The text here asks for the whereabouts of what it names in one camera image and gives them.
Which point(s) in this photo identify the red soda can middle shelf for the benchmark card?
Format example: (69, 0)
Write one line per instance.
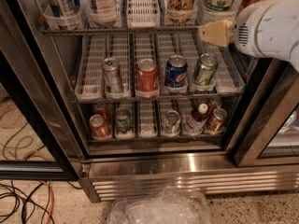
(147, 75)

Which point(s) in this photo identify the green can middle shelf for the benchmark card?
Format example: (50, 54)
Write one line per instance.
(205, 69)

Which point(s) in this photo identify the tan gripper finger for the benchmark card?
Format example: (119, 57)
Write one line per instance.
(219, 33)

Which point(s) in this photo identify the red can bottom front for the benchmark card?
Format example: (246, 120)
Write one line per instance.
(99, 126)

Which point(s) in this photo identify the empty white tray top shelf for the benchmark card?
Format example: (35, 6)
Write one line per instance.
(143, 13)

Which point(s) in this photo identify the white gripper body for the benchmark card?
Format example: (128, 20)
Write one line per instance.
(251, 32)

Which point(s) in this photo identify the top wire shelf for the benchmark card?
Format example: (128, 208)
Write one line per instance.
(122, 31)

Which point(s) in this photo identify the wire shelf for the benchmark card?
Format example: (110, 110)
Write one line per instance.
(122, 31)
(157, 97)

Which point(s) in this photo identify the brown can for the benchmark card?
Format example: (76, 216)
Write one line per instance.
(215, 122)
(213, 103)

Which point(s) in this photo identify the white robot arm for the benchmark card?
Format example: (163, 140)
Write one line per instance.
(266, 29)

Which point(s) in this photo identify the white green can bottom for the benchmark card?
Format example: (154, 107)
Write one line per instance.
(171, 121)

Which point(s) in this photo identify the empty white tray shelf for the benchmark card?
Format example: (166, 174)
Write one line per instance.
(143, 13)
(147, 121)

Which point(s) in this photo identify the silver can middle shelf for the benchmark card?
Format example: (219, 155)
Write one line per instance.
(112, 75)

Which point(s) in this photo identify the empty white tray middle left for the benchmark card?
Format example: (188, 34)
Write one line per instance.
(89, 79)

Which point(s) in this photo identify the clear plastic bag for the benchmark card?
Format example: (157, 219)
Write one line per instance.
(169, 206)

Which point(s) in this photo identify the stainless steel display fridge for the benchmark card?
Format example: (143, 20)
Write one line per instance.
(127, 165)

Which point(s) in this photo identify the brown bottle white cap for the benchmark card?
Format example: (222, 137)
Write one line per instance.
(196, 120)

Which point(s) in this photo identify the brown can bottom rear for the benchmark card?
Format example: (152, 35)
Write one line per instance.
(213, 103)

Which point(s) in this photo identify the red can bottom rear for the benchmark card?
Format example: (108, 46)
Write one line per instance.
(100, 110)

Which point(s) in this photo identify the middle wire shelf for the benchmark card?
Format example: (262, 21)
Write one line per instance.
(157, 97)

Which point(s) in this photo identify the empty white tray bottom shelf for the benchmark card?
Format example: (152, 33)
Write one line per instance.
(147, 121)

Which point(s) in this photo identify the right sliding glass door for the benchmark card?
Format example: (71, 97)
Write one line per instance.
(273, 138)

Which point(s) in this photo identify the gold tall can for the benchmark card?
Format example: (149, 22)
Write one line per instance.
(179, 10)

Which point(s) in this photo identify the sliding glass door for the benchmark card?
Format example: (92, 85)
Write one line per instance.
(41, 129)
(273, 138)

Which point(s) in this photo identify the left sliding glass door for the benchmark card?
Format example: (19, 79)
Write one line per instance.
(41, 129)

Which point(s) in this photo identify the blue pepsi can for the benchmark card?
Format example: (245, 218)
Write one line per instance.
(175, 71)

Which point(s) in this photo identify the red can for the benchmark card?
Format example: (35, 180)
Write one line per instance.
(100, 110)
(99, 126)

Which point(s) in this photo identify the green can shelf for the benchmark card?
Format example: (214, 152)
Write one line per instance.
(123, 120)
(205, 69)

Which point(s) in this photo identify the green can bottom shelf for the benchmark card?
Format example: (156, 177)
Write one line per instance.
(123, 120)

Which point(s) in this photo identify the brown can bottom front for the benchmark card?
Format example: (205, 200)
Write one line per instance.
(215, 122)

